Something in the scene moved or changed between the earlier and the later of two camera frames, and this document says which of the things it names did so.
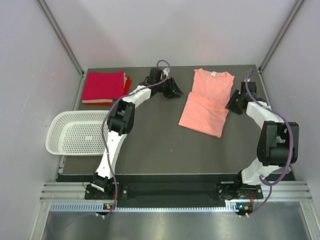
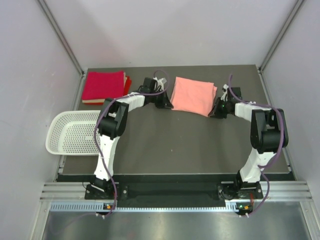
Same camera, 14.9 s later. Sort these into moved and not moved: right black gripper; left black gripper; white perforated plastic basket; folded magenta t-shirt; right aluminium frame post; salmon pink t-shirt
Moved: salmon pink t-shirt; right black gripper; left black gripper
Not moved: right aluminium frame post; folded magenta t-shirt; white perforated plastic basket
